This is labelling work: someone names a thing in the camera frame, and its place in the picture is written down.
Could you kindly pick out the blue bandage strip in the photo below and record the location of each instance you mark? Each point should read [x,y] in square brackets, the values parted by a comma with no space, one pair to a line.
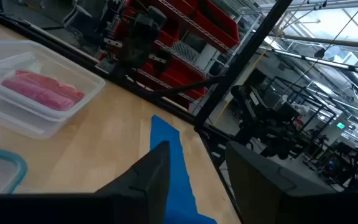
[179,180]

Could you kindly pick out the background black robot arm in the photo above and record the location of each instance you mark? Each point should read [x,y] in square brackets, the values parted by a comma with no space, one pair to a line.
[259,118]

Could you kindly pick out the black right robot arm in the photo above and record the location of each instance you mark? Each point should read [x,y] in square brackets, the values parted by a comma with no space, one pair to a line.
[138,40]

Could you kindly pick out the clear plastic container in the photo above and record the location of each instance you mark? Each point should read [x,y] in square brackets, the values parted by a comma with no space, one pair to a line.
[42,124]

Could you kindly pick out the teal-rimmed container lid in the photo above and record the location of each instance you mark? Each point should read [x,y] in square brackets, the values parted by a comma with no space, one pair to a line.
[22,168]

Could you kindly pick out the pink bandage roll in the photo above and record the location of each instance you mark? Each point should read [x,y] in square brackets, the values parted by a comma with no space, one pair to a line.
[36,95]

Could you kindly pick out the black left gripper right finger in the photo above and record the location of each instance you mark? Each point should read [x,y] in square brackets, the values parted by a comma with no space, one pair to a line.
[259,186]

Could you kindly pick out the red storage bin shelf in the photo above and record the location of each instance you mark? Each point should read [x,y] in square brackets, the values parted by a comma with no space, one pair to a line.
[216,25]

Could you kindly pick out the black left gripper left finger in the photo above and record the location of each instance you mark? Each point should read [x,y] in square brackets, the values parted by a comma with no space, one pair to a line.
[148,180]

